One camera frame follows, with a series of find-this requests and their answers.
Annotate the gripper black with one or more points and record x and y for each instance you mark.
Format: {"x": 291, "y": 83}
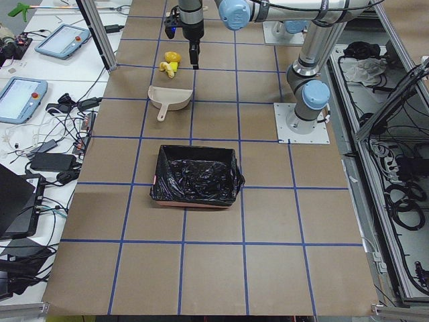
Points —
{"x": 192, "y": 30}

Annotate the beige plastic dustpan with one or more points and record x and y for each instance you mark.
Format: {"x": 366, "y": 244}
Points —
{"x": 167, "y": 99}

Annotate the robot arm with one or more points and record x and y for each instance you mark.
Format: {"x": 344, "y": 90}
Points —
{"x": 326, "y": 21}

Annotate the pink bin black liner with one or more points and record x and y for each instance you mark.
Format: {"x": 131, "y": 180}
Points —
{"x": 196, "y": 176}

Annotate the potato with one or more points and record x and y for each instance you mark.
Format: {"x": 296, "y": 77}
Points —
{"x": 172, "y": 56}

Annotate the yellow sponge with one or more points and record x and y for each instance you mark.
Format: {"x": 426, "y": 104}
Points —
{"x": 174, "y": 66}

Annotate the peanut-shaped bread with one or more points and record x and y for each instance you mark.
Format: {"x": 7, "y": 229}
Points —
{"x": 164, "y": 67}

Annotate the blue teach pendant far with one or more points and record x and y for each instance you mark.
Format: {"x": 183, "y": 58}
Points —
{"x": 63, "y": 42}

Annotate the blue teach pendant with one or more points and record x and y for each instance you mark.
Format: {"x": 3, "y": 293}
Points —
{"x": 20, "y": 98}
{"x": 63, "y": 42}

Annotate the white crumpled cloth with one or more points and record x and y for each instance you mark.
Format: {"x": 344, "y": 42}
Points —
{"x": 368, "y": 72}

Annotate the blue teach pendant near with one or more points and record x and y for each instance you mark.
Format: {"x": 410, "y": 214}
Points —
{"x": 20, "y": 98}

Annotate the black power adapter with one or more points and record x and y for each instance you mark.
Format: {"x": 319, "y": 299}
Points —
{"x": 52, "y": 162}

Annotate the black laptop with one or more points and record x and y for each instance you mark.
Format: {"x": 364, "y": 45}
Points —
{"x": 21, "y": 196}

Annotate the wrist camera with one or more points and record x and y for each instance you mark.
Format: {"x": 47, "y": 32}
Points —
{"x": 172, "y": 22}

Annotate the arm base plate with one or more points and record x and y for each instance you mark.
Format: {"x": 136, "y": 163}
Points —
{"x": 292, "y": 130}
{"x": 285, "y": 33}

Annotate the aluminium frame post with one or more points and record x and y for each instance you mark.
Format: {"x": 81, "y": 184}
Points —
{"x": 94, "y": 23}

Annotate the green-handled grabber tool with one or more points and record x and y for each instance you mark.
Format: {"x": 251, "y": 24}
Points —
{"x": 24, "y": 8}

